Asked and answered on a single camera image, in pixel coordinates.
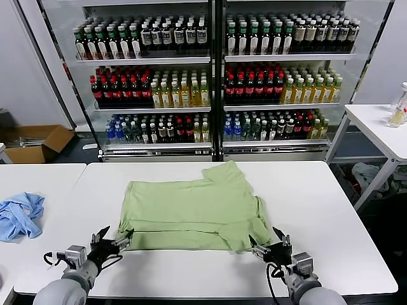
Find white beverage cooler cabinet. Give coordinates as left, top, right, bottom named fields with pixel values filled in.
left=82, top=0, right=219, bottom=163
left=215, top=0, right=350, bottom=163

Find dark drink bottle white cap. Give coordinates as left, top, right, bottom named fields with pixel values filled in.
left=315, top=21, right=328, bottom=53
left=196, top=21, right=208, bottom=51
left=140, top=24, right=153, bottom=52
left=337, top=21, right=350, bottom=53
left=172, top=22, right=185, bottom=51
left=161, top=23, right=174, bottom=52
left=348, top=20, right=361, bottom=53
left=184, top=22, right=197, bottom=51
left=326, top=21, right=339, bottom=53
left=151, top=24, right=163, bottom=52

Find crumpled light blue shirt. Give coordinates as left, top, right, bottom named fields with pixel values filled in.
left=0, top=191, right=46, bottom=243

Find glass bottle yellow contents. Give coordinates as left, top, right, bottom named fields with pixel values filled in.
left=386, top=82, right=407, bottom=130

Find white cooler shelf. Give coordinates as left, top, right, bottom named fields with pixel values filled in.
left=75, top=57, right=212, bottom=67
left=223, top=102, right=342, bottom=112
left=223, top=53, right=358, bottom=64
left=221, top=139, right=329, bottom=149
left=99, top=142, right=212, bottom=151
left=93, top=107, right=212, bottom=114

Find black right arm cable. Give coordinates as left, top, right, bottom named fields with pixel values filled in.
left=266, top=262, right=289, bottom=305

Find light green polo shirt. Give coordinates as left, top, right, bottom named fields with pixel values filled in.
left=116, top=159, right=273, bottom=255

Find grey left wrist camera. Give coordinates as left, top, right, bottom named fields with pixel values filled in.
left=65, top=244, right=89, bottom=265

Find dark tea bottle green cap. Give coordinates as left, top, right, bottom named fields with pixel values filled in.
left=117, top=26, right=131, bottom=60
left=74, top=29, right=87, bottom=61
left=106, top=27, right=120, bottom=60
left=248, top=22, right=260, bottom=56
left=271, top=22, right=283, bottom=55
left=84, top=29, right=98, bottom=61
left=95, top=27, right=109, bottom=60
left=282, top=22, right=294, bottom=55
left=237, top=22, right=249, bottom=56
left=128, top=25, right=142, bottom=60
left=225, top=22, right=237, bottom=56
left=259, top=22, right=272, bottom=55

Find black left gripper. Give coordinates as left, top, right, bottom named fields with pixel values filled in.
left=86, top=225, right=135, bottom=271

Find brown cardboard box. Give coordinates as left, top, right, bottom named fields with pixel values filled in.
left=0, top=125, right=76, bottom=165

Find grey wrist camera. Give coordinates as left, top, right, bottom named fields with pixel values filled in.
left=291, top=252, right=315, bottom=276
left=65, top=244, right=89, bottom=265

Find dark bottle beige label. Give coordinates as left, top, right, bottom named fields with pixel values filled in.
left=303, top=21, right=317, bottom=53
left=293, top=21, right=305, bottom=53

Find glass cooler door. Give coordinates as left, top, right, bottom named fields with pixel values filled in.
left=336, top=0, right=397, bottom=109
left=13, top=0, right=104, bottom=157

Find white side table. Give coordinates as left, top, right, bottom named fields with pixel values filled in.
left=325, top=104, right=407, bottom=212

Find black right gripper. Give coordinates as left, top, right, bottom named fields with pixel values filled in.
left=248, top=226, right=294, bottom=267

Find small white table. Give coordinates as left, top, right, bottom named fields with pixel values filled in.
left=0, top=143, right=13, bottom=165

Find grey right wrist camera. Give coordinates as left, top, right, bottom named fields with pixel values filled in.
left=291, top=252, right=315, bottom=276

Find pale cloth pile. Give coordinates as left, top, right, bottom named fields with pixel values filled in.
left=350, top=163, right=407, bottom=193

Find grey metal rods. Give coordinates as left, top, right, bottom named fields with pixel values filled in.
left=2, top=136, right=42, bottom=149

